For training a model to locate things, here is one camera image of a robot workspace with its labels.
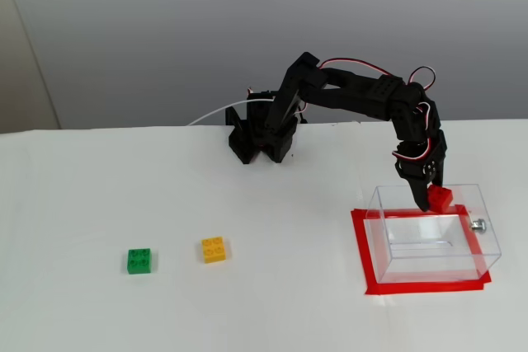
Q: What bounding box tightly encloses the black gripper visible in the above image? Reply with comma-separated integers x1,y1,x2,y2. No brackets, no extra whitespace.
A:
393,129,449,214

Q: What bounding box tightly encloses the red lego brick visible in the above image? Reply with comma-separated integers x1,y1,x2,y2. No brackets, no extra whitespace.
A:
427,185,455,213

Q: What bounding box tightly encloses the transparent plastic box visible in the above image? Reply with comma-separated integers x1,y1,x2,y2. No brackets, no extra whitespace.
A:
365,183,502,285

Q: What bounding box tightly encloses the metal box lock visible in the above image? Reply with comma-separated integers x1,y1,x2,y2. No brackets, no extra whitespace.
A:
467,211,488,234

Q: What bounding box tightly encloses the yellow lego brick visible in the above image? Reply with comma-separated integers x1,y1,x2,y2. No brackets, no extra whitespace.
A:
200,236,232,265

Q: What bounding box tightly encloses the green lego brick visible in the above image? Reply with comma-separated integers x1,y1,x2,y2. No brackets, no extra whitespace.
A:
126,247,158,275

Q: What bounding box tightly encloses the black table clamp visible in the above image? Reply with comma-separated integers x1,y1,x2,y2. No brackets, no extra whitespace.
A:
224,106,248,138

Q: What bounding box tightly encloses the red white black servo cable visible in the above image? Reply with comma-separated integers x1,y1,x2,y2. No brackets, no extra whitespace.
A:
410,65,437,93
391,100,435,162

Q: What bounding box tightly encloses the red tape frame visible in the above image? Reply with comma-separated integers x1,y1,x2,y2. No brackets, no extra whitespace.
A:
350,204,493,296

